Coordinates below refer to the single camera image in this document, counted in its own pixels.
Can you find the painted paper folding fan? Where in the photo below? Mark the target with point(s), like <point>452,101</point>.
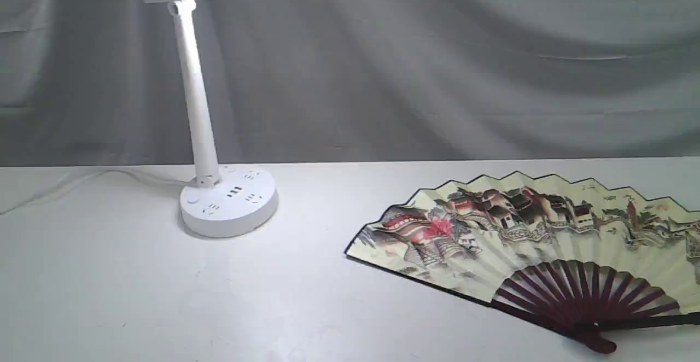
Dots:
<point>573,257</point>

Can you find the white desk lamp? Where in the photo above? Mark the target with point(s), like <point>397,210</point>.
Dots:
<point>221,201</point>

